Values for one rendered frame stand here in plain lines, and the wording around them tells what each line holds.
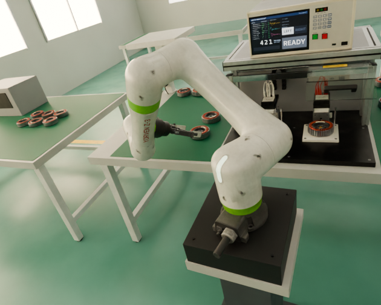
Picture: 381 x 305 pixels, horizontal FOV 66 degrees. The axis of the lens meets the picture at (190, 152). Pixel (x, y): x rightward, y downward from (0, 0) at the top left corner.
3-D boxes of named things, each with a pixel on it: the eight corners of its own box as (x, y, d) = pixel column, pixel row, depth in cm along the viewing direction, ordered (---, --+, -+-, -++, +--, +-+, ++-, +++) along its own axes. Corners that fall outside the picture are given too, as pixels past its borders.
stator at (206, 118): (199, 120, 180) (198, 114, 178) (216, 114, 182) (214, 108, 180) (207, 126, 170) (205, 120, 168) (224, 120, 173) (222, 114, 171)
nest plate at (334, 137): (338, 142, 128) (338, 140, 127) (302, 141, 134) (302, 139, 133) (337, 126, 139) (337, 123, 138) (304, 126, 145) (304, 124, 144)
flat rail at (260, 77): (371, 74, 124) (372, 66, 122) (230, 82, 149) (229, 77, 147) (371, 72, 124) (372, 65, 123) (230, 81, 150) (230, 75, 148)
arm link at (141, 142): (153, 87, 107) (124, 92, 103) (164, 111, 102) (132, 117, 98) (150, 141, 137) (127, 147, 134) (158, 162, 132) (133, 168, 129)
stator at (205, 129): (199, 142, 156) (198, 136, 154) (186, 137, 164) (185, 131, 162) (214, 133, 161) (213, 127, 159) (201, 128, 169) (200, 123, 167)
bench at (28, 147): (80, 247, 213) (32, 163, 174) (-62, 215, 288) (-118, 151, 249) (150, 161, 296) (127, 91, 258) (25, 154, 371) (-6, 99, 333)
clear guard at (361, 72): (376, 99, 105) (378, 83, 102) (305, 101, 115) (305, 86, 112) (367, 69, 130) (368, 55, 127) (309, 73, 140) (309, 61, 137)
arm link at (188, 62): (309, 132, 86) (188, 23, 99) (276, 162, 78) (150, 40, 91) (287, 153, 97) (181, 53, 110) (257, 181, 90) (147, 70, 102)
